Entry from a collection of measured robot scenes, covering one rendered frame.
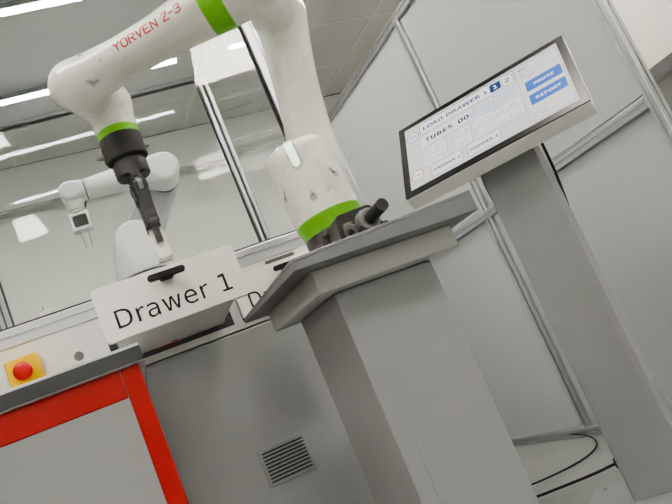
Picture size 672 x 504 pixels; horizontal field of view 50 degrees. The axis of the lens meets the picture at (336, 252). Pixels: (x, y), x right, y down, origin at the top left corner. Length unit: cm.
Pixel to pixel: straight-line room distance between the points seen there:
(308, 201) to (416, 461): 48
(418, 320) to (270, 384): 63
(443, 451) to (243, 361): 70
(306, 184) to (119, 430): 52
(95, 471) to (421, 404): 52
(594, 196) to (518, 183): 84
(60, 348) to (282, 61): 83
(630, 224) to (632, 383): 88
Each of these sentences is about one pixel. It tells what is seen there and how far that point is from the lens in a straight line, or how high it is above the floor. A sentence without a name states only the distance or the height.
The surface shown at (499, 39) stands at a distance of 297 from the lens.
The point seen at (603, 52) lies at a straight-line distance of 262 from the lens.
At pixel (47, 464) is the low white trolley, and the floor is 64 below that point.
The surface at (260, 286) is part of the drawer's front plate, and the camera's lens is 180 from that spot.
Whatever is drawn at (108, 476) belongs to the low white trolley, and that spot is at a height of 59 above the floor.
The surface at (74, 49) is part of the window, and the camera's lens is 208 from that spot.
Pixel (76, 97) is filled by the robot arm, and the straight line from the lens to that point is 156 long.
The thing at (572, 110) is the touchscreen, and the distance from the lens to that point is 184.
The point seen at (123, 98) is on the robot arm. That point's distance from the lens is 167.
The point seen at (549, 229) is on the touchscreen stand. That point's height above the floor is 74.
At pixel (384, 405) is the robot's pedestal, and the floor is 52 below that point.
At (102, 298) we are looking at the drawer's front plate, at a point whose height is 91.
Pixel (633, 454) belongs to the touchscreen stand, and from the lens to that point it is 198.
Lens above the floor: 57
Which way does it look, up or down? 10 degrees up
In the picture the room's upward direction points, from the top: 23 degrees counter-clockwise
